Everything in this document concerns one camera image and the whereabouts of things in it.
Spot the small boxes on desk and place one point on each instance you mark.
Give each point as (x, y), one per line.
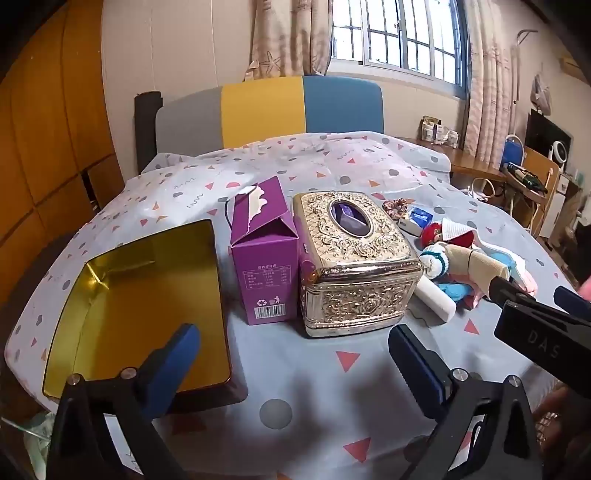
(438, 133)

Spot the ornate metal tissue box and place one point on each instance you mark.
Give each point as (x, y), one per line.
(360, 286)

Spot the wooden desk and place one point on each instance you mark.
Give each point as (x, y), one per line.
(475, 164)

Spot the blue folding chair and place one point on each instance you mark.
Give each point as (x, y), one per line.
(512, 152)

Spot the gold tin tray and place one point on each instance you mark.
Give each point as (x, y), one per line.
(147, 295)

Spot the wicker chair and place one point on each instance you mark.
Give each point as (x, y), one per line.
(551, 415)

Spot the black rolled mat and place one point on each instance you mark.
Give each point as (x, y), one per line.
(147, 129)

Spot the paper leaflets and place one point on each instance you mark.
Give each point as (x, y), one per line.
(41, 438)

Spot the purple carton box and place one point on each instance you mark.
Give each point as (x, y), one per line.
(268, 258)

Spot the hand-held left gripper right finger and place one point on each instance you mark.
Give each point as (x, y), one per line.
(415, 369)

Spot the black monitor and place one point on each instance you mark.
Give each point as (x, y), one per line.
(538, 131)

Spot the beige starfish curtain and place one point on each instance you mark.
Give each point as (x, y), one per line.
(286, 37)

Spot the barred window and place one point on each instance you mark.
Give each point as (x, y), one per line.
(401, 37)

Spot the wooden wardrobe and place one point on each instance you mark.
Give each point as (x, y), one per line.
(51, 115)

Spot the blue tissue pack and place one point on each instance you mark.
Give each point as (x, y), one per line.
(418, 218)

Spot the patterned hair scrunchie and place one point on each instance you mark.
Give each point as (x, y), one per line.
(395, 206)

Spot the printed plastic tablecloth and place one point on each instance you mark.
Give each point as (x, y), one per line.
(323, 392)

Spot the red fluffy sock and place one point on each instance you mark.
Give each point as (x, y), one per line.
(435, 234)

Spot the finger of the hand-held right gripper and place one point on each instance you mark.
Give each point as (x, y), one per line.
(575, 302)
(505, 290)

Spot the beige patterned curtain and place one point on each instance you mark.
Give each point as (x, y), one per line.
(489, 92)

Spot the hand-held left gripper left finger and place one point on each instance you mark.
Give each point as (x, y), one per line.
(175, 369)

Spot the white sponge bar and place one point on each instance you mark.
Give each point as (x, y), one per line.
(436, 300)

